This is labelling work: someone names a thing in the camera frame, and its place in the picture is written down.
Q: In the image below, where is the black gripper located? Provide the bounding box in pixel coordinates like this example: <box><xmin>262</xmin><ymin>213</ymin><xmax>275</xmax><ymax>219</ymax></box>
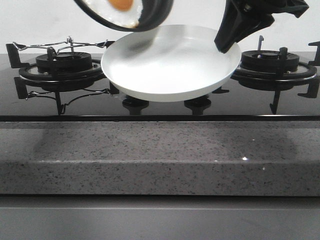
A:
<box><xmin>214</xmin><ymin>0</ymin><xmax>309</xmax><ymax>53</ymax></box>

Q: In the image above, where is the white round plate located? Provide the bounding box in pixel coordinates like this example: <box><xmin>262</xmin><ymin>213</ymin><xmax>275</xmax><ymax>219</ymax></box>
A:
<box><xmin>101</xmin><ymin>24</ymin><xmax>242</xmax><ymax>102</ymax></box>

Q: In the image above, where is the small black frying pan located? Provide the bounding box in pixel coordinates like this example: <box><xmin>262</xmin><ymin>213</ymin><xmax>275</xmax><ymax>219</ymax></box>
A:
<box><xmin>75</xmin><ymin>0</ymin><xmax>174</xmax><ymax>32</ymax></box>

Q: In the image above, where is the fried egg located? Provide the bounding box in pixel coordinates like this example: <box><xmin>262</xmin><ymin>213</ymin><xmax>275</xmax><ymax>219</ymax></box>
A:
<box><xmin>84</xmin><ymin>0</ymin><xmax>144</xmax><ymax>29</ymax></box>

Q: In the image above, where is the black right gas burner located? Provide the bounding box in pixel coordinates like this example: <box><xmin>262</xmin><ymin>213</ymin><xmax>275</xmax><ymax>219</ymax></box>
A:
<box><xmin>240</xmin><ymin>50</ymin><xmax>300</xmax><ymax>73</ymax></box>

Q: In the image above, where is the black gas burner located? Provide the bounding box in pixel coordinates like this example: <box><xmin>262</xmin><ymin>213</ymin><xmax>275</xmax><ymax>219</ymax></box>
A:
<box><xmin>35</xmin><ymin>52</ymin><xmax>93</xmax><ymax>73</ymax></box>
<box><xmin>240</xmin><ymin>50</ymin><xmax>300</xmax><ymax>73</ymax></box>

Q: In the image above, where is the black right pan support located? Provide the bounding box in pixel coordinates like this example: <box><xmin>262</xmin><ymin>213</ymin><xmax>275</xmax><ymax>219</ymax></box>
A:
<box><xmin>211</xmin><ymin>35</ymin><xmax>320</xmax><ymax>100</ymax></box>

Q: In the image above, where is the black pan support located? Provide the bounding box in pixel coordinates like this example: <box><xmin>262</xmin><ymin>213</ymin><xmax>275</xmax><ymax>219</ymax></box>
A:
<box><xmin>6</xmin><ymin>43</ymin><xmax>105</xmax><ymax>99</ymax></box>
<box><xmin>211</xmin><ymin>35</ymin><xmax>320</xmax><ymax>100</ymax></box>

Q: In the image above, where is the black glass gas cooktop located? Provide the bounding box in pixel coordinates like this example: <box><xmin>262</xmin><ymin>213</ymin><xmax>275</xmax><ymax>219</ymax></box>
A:
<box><xmin>0</xmin><ymin>54</ymin><xmax>320</xmax><ymax>122</ymax></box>

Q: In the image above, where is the black left gas burner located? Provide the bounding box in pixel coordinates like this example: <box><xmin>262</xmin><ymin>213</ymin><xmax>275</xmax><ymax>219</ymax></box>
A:
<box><xmin>35</xmin><ymin>52</ymin><xmax>93</xmax><ymax>73</ymax></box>

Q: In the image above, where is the black left pan support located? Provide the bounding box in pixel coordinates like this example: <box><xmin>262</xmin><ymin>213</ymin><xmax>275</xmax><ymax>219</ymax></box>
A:
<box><xmin>6</xmin><ymin>43</ymin><xmax>105</xmax><ymax>99</ymax></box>

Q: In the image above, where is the wire small-pan trivet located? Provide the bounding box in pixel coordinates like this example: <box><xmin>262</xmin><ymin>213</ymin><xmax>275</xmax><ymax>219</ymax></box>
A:
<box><xmin>12</xmin><ymin>35</ymin><xmax>113</xmax><ymax>54</ymax></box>

